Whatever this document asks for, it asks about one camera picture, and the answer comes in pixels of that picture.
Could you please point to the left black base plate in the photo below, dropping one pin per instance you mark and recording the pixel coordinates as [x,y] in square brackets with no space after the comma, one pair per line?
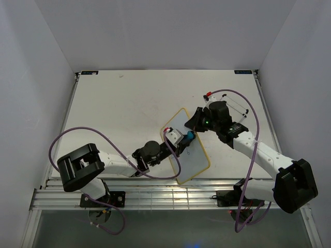
[115,198]

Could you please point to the blue whiteboard eraser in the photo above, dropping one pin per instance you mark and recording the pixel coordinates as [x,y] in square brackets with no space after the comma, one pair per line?
[190,135]

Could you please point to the left blue corner label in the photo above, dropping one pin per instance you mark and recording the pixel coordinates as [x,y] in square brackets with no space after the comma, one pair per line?
[89,72]

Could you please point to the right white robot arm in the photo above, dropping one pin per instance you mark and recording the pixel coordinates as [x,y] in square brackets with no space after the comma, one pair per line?
[293,182]

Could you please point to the right blue corner label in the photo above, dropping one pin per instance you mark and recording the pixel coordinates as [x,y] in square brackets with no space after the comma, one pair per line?
[243,72]

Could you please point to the wire whiteboard stand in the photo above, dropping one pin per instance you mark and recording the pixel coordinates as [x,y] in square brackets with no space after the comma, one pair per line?
[237,111]

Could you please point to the blue corner label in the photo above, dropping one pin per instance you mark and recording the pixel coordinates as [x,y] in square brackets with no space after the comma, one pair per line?
[89,72]
[243,72]

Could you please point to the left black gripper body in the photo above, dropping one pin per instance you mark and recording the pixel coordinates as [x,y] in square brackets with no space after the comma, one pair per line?
[165,151]

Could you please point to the yellow framed small whiteboard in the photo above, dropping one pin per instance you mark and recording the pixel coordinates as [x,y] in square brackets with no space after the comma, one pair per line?
[194,159]

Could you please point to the aluminium frame rails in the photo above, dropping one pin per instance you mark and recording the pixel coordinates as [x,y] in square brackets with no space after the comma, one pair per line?
[159,206]

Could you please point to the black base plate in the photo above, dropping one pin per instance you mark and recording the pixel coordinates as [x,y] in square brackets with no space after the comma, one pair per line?
[231,198]
[115,198]

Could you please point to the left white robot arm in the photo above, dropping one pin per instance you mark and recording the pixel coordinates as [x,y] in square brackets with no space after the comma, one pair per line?
[79,169]

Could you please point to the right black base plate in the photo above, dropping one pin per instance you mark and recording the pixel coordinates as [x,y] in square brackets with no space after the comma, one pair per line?
[231,198]

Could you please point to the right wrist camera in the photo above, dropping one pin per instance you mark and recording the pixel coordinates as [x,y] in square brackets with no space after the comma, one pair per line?
[209,99]

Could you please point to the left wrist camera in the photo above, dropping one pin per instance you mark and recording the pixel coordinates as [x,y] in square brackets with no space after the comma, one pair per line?
[173,136]

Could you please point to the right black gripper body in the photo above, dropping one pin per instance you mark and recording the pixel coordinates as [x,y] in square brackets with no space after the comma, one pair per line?
[211,125]

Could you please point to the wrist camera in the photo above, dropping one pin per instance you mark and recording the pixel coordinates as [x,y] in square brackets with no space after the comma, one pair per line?
[209,99]
[173,136]

